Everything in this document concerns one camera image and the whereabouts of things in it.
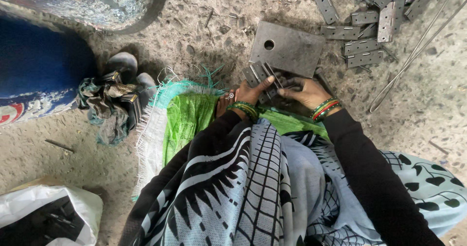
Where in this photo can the person's left hand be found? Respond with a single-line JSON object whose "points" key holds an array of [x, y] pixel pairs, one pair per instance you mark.
{"points": [[246, 94]]}

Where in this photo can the person's right hand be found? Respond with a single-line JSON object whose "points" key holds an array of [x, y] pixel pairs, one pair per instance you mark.
{"points": [[310, 93]]}

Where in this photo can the person's right fingers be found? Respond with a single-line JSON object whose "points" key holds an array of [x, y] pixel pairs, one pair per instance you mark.
{"points": [[290, 89]]}

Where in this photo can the fanned bundle of metal hinges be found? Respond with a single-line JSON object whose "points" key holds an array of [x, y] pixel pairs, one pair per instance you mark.
{"points": [[257, 74]]}

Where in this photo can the dark metal strip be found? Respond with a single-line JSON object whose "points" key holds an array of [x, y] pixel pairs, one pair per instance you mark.
{"points": [[324, 80]]}

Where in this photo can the grey steel plate with hole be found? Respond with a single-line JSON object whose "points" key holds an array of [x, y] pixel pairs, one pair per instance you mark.
{"points": [[292, 49]]}

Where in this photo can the green and red bangles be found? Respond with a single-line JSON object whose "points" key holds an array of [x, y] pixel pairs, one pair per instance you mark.
{"points": [[326, 108]]}

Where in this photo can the green and gold bangles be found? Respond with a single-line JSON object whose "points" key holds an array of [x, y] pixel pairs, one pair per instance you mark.
{"points": [[243, 109]]}

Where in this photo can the green woven plastic sack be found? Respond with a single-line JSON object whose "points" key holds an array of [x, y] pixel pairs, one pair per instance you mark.
{"points": [[186, 122]]}

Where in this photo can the pile of loose grey hinges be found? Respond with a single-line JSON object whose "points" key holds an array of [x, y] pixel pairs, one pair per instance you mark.
{"points": [[383, 20]]}

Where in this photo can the person's patterned light blue garment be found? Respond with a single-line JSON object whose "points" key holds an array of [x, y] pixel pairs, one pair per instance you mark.
{"points": [[233, 202]]}

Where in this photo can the black shoe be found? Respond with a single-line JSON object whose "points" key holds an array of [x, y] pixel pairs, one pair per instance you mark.
{"points": [[124, 63], [146, 87]]}

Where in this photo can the dirty crumpled rag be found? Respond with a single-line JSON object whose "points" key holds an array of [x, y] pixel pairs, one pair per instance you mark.
{"points": [[109, 111]]}

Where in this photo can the paint-stained metal drum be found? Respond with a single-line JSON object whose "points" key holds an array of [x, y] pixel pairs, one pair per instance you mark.
{"points": [[91, 3]]}

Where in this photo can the thin dark metal rod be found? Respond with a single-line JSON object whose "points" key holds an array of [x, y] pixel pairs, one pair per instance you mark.
{"points": [[59, 145]]}

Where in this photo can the blue metal drum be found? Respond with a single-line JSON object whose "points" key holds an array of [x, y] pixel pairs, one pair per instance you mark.
{"points": [[40, 63]]}

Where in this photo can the white plastic bag of parts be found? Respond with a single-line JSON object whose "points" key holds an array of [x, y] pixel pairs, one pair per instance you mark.
{"points": [[47, 217]]}

